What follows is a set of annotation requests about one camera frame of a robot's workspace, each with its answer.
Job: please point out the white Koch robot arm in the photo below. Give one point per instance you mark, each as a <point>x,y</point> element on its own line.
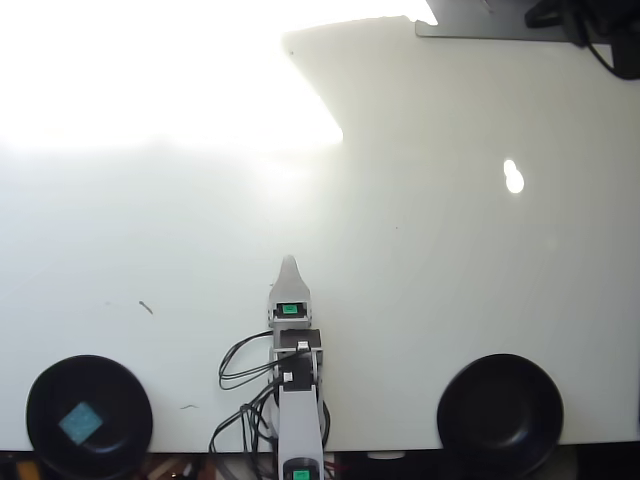
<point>298,420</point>

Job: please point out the yellow object under table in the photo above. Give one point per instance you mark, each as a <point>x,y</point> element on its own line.
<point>27,472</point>

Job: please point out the blue foam cube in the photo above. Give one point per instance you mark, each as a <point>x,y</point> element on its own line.
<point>80,423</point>

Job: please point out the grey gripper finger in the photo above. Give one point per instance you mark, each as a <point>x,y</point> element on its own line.
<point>289,282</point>

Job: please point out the black device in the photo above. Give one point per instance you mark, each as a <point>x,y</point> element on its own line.
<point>627,60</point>

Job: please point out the grey metal stand base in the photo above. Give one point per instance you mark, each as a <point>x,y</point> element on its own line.
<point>475,30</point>

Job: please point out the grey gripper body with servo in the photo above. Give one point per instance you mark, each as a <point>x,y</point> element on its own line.
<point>290,324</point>

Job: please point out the black round bowl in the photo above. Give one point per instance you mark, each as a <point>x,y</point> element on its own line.
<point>500,415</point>
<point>120,425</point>

